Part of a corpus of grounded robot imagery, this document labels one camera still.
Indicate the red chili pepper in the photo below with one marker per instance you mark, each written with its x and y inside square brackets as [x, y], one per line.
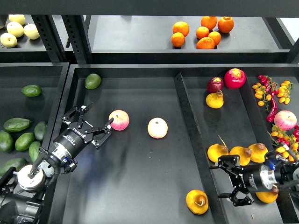
[273, 111]

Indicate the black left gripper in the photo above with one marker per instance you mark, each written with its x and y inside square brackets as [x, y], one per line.
[73, 137]

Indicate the pale yellow pear middle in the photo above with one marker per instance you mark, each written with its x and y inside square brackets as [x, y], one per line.
[15, 29]

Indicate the black metal shelf frame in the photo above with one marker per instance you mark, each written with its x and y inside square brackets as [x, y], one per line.
[140, 31]

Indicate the pale yellow pear right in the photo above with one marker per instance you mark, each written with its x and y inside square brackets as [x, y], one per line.
[30, 30]

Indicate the orange back left lower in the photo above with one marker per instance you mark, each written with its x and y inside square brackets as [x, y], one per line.
[177, 39]

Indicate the pale yellow pear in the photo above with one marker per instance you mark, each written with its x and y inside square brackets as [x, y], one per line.
[15, 29]
[30, 30]
[19, 18]
[8, 40]

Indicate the yellow pear tray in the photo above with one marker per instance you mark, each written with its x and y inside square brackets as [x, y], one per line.
[244, 154]
[217, 150]
[268, 196]
[258, 152]

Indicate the yellow pear right tray middle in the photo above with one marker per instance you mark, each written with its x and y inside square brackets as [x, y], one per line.
[244, 154]

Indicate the dark red apple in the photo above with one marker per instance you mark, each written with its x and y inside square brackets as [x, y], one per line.
[214, 85]

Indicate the yellow pear right tray left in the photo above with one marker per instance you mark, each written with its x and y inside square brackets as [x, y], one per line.
[217, 150]

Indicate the dark avocado by tray wall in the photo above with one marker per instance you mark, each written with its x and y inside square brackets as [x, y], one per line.
[40, 130]

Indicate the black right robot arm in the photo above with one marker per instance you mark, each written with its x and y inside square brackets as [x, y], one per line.
[276, 171]

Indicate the pink apple left centre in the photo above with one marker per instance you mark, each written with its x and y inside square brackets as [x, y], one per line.
[120, 120]

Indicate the orange back left upper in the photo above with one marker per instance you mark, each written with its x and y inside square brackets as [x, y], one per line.
[181, 27]

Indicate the black centre tray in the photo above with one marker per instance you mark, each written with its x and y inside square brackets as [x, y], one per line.
[136, 179]

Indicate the dark green long avocado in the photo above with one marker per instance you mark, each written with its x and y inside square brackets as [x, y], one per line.
[16, 124]

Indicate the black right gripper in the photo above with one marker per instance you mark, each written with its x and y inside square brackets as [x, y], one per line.
[254, 178]

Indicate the green avocado left tray top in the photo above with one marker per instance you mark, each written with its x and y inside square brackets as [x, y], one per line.
[32, 90]

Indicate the cherry tomato bunch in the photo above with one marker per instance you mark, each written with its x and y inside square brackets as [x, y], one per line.
[266, 89]
[286, 142]

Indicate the green avocado tray corner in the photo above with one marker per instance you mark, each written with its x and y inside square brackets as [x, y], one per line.
[92, 81]

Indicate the pink apple far right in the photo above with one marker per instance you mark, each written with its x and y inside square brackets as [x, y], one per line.
[285, 120]

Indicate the dark avocado left edge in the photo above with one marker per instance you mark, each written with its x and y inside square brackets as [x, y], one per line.
[6, 142]

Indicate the orange back right lower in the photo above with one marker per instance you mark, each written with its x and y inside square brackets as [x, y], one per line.
[216, 36]

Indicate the upper cherry tomato bunch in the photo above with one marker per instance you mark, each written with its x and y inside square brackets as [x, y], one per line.
[266, 89]

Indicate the pale yellow pear front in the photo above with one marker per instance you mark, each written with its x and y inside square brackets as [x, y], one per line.
[8, 40]

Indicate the dark avocado bottom left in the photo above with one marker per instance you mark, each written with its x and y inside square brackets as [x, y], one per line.
[18, 163]

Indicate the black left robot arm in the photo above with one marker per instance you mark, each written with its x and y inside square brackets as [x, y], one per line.
[22, 192]

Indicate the black tray divider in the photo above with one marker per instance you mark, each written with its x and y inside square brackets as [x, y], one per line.
[199, 151]

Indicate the yellow pear right tray bottom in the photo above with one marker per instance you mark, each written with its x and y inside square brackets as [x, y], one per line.
[268, 196]

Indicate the pale yellow pear top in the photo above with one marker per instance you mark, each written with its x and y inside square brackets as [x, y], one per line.
[19, 18]

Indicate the lower cherry tomato bunch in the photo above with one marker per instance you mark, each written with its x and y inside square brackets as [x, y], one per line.
[286, 142]

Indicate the pale pink apple centre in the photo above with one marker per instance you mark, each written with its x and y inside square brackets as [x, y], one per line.
[157, 128]

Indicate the orange back front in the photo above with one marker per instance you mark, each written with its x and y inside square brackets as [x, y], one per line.
[205, 43]

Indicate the bright red apple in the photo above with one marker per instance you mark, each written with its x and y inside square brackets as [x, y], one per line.
[234, 78]

